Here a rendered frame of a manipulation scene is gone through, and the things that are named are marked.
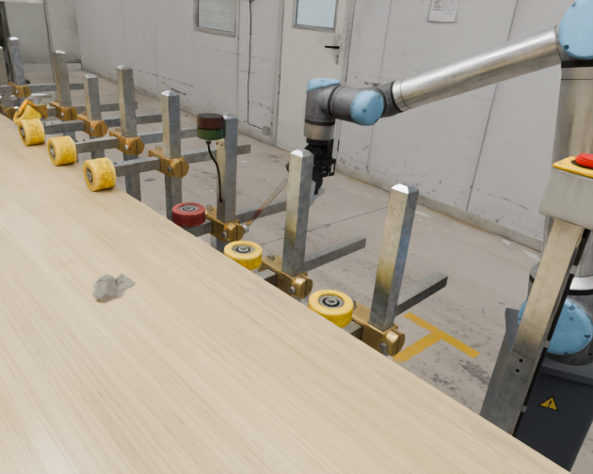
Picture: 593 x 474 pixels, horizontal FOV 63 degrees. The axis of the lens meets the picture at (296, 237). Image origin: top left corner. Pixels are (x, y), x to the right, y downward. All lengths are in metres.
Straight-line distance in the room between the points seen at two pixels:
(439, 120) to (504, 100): 0.52
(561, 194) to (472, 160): 3.08
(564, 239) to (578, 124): 0.42
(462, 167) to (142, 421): 3.38
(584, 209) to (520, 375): 0.28
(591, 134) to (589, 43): 0.17
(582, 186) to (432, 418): 0.35
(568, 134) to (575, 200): 0.44
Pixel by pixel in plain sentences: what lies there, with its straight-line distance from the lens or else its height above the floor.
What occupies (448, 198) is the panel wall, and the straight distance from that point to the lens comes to 3.92.
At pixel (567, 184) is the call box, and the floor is 1.20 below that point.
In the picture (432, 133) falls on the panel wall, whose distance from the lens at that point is 3.93.
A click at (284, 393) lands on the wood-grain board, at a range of 0.69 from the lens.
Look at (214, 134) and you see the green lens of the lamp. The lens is 1.13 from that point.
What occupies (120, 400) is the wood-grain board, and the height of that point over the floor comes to 0.90.
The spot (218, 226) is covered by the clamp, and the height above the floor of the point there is 0.86.
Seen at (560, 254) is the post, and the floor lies 1.10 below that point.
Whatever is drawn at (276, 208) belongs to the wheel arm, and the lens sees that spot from 1.40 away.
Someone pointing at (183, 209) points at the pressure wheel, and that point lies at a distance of 1.23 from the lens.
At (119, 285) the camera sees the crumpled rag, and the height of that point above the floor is 0.91.
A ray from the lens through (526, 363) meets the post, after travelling 0.83.
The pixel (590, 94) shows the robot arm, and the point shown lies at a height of 1.27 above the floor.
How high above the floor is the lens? 1.38
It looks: 25 degrees down
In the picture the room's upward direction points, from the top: 5 degrees clockwise
